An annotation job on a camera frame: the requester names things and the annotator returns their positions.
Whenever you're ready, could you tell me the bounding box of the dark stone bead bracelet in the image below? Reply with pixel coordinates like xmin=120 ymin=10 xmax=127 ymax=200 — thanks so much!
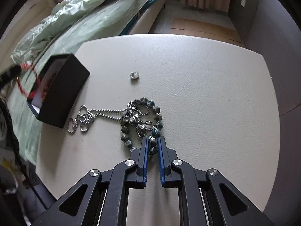
xmin=119 ymin=96 xmax=164 ymax=162

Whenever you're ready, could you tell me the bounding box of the light green duvet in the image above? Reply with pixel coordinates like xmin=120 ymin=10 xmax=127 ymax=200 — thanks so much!
xmin=10 ymin=0 xmax=158 ymax=65

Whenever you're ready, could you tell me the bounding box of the bed with green sheet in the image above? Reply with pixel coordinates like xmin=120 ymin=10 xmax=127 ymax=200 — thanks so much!
xmin=5 ymin=0 xmax=157 ymax=164

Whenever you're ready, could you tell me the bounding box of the white wall socket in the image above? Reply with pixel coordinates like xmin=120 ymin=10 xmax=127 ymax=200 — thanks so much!
xmin=241 ymin=0 xmax=246 ymax=7

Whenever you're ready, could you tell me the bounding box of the flattened cardboard on floor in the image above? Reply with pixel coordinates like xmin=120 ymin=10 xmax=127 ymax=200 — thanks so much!
xmin=169 ymin=18 xmax=243 ymax=47

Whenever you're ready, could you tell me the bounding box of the black jewelry box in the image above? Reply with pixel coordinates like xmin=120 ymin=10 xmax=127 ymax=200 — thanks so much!
xmin=27 ymin=54 xmax=90 ymax=129

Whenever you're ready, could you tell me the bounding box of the silver ball chain necklace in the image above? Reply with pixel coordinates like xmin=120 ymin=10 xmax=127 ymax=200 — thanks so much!
xmin=67 ymin=99 xmax=154 ymax=138

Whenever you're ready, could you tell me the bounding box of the red string bracelet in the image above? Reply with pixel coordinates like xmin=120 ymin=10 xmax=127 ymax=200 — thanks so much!
xmin=16 ymin=62 xmax=57 ymax=103

